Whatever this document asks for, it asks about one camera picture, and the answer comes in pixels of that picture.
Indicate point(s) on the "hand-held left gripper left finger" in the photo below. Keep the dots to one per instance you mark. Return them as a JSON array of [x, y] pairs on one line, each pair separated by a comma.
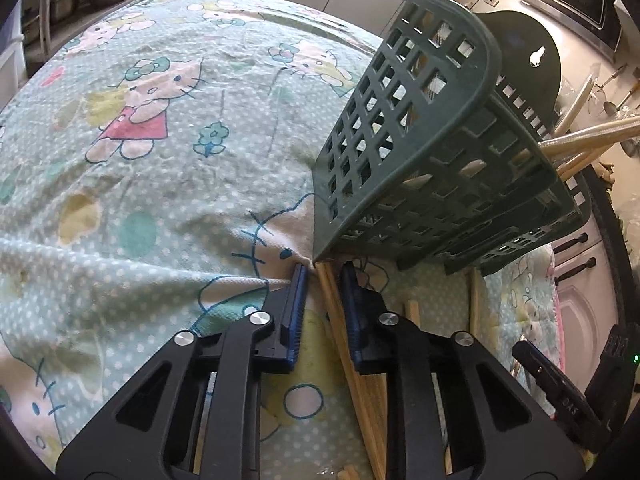
[[299, 310]]

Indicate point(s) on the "green plastic utensil basket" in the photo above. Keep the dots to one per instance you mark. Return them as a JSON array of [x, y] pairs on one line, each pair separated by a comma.
[[425, 160]]

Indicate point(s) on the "metal shelf table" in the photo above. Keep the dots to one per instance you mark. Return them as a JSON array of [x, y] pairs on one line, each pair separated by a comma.
[[48, 10]]

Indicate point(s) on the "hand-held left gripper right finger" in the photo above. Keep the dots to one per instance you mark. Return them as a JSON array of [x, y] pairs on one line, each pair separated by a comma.
[[350, 310]]

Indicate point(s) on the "pile of chopsticks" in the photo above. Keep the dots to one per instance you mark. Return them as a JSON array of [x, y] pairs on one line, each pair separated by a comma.
[[472, 305]]

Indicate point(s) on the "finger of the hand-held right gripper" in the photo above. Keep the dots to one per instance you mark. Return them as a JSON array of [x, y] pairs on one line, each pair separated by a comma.
[[555, 390]]

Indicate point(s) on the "cartoon printed tablecloth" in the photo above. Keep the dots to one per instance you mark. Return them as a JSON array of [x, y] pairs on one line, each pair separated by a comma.
[[150, 160]]

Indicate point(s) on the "row of hanging kitchen utensils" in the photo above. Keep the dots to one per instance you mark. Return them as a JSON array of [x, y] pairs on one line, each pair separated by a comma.
[[617, 105]]

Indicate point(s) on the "steel pot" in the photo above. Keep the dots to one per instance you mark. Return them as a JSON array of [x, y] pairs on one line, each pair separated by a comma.
[[65, 5]]

